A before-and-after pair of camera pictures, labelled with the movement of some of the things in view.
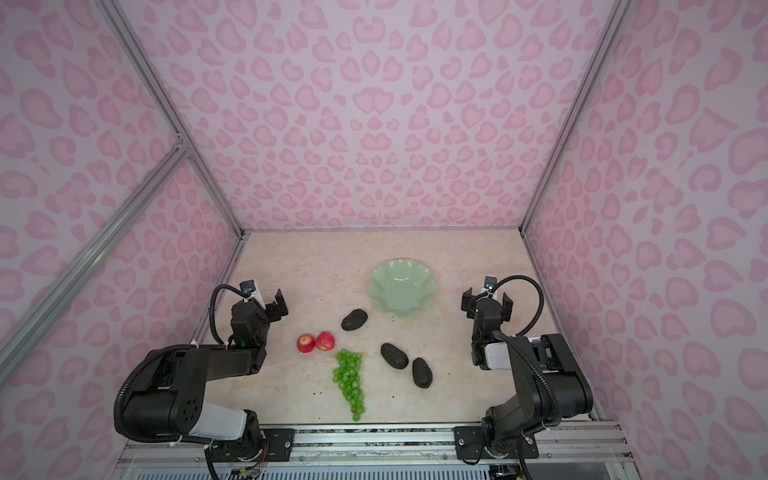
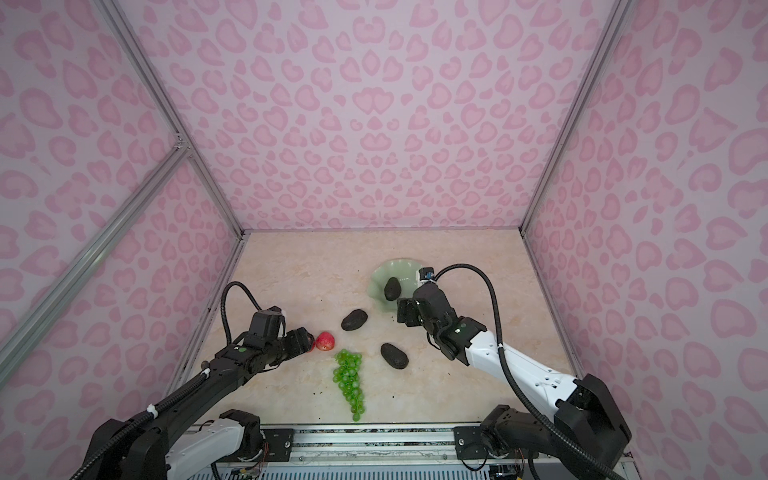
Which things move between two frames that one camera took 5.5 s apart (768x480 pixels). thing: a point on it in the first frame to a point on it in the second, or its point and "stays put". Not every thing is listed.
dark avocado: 354,320 stays put
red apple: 325,341 stays put
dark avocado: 422,374 to 392,289
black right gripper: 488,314 to 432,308
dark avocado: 394,356 stays put
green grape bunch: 347,373 stays put
